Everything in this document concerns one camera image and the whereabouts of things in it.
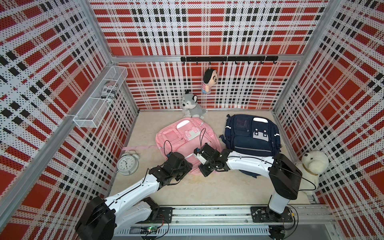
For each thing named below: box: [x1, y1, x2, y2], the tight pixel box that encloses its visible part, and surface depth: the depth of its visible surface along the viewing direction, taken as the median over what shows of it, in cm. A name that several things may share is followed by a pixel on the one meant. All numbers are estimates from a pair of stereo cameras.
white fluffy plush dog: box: [295, 150, 330, 196], surface depth 77 cm
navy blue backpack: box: [219, 114, 282, 179], surface depth 103 cm
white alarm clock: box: [115, 149, 140, 176], surface depth 90 cm
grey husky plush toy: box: [182, 89, 208, 120], surface depth 107 cm
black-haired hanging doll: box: [201, 62, 218, 95], surface depth 94 cm
